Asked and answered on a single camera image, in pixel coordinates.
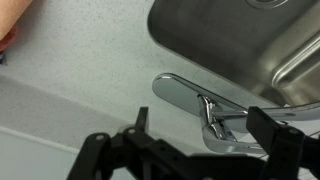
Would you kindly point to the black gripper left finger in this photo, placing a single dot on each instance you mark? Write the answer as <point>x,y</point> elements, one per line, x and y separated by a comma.
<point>133,153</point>

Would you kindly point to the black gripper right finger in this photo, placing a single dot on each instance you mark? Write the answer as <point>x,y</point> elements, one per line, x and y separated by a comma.
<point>286,150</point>

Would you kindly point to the chrome tap faucet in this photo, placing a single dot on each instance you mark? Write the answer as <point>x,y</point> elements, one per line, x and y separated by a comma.
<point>180,93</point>

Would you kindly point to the stainless steel sink basin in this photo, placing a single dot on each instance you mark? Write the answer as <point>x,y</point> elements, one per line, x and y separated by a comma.
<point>216,33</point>

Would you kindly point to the red cloth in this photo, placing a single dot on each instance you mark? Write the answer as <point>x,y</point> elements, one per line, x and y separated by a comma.
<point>7,40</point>

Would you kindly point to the orange cloth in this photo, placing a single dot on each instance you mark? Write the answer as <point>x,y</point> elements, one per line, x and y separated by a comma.
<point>11,15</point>

